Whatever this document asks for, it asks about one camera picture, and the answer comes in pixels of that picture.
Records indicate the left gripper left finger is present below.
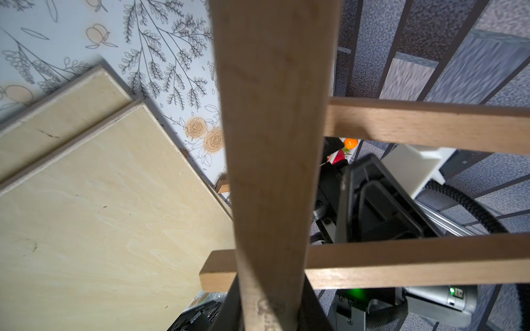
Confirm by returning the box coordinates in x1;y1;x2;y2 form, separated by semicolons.
208;277;244;331

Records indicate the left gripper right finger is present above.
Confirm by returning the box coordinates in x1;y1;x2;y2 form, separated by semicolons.
298;277;333;331

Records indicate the plywood board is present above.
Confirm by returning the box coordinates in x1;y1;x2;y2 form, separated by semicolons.
1;66;133;182
1;103;235;330

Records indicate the wooden easel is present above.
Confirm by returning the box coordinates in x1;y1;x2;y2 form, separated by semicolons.
200;1;529;330

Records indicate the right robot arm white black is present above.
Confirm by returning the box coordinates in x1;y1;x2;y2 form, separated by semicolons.
313;138;507;330

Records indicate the orange fruit top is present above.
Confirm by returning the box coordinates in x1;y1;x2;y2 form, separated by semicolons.
344;138;359;150

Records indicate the floral table mat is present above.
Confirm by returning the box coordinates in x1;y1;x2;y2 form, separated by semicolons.
1;1;226;183

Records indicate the black corrugated cable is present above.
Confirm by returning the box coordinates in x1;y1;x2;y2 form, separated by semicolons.
422;179;510;234

